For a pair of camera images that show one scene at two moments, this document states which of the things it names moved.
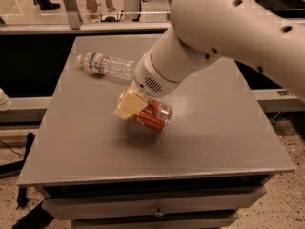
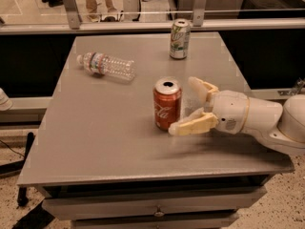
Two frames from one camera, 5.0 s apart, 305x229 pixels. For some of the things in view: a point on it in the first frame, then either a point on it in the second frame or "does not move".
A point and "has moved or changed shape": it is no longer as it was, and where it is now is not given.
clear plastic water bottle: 99,64 does not move
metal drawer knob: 158,213 does not move
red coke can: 156,115 has moved or changed shape
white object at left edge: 6,103 does not move
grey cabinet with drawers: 207,170 does not move
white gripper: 149,77 → 229,111
